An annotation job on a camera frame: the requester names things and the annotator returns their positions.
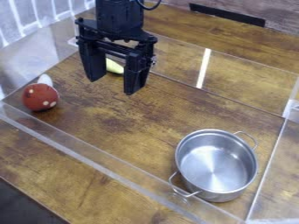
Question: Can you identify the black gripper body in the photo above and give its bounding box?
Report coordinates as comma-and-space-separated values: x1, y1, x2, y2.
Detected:
75, 17, 158, 63

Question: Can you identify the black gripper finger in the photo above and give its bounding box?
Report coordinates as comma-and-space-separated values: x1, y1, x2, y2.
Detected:
79, 41, 107, 82
124, 53, 151, 95

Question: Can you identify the red white-spotted toy mushroom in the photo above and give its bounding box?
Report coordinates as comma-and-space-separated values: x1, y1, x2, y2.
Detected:
23, 73, 60, 111

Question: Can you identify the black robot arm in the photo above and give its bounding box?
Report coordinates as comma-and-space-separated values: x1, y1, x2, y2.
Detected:
75, 0, 158, 95

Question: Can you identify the silver metal pot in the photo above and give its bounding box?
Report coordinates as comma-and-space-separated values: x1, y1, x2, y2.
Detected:
169, 129, 258, 203

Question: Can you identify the black strip on table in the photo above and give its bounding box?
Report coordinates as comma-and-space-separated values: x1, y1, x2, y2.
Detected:
190, 3, 267, 27

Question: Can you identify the yellow-handled metal spoon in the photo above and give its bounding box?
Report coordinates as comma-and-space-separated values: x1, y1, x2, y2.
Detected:
107, 59, 124, 74

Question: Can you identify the clear acrylic enclosure wall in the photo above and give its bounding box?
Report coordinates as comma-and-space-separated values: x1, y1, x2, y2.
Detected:
0, 8, 299, 224

